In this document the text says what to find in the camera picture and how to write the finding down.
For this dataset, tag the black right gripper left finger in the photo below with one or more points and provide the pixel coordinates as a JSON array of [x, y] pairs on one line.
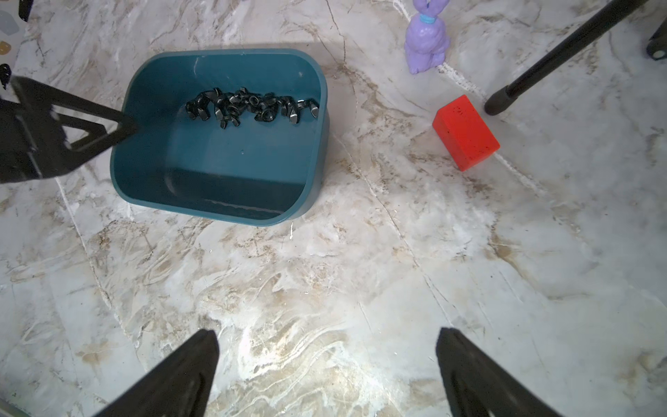
[[179, 386]]

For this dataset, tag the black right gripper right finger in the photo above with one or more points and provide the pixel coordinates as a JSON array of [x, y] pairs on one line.
[[476, 385]]

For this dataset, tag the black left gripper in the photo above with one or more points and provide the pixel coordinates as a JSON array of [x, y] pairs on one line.
[[37, 142]]

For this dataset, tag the teal plastic storage box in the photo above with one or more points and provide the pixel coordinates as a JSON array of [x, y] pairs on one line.
[[253, 173]]

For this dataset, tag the pile of black wing nuts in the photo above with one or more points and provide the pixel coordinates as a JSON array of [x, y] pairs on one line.
[[228, 107]]

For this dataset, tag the red block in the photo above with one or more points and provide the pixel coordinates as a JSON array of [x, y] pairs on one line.
[[464, 133]]

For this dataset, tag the purple rabbit figurine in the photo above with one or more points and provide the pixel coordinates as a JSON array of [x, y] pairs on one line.
[[426, 41]]

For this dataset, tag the black music stand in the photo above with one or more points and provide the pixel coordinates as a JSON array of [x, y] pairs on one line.
[[544, 54]]

